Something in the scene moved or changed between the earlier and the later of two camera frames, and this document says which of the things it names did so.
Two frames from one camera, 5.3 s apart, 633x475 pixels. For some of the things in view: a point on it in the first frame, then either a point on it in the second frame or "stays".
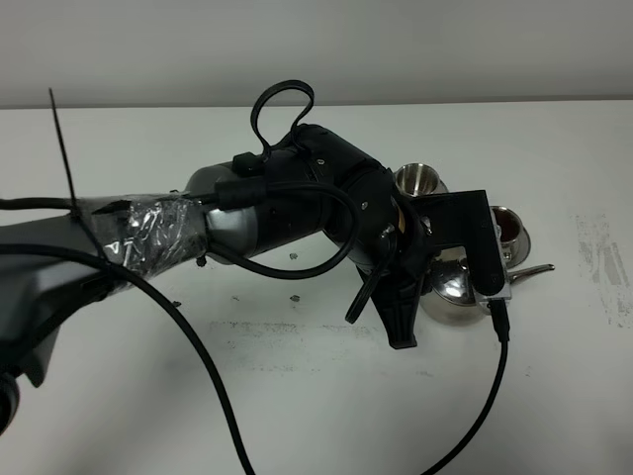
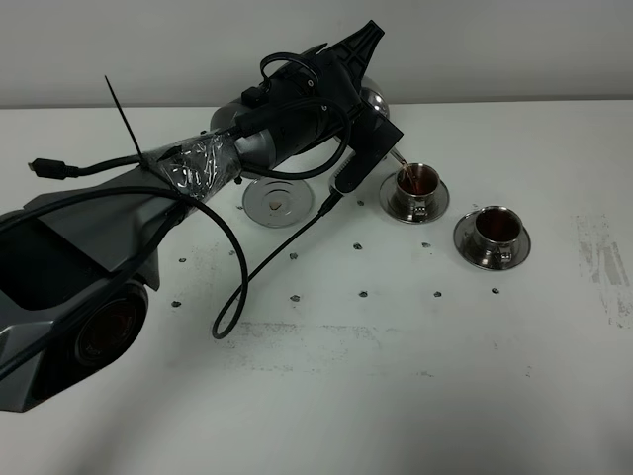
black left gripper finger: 397,299 to 313,50
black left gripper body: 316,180 to 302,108
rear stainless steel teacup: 418,179 stays
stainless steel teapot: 451,295 to 375,92
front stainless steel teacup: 510,231 stays
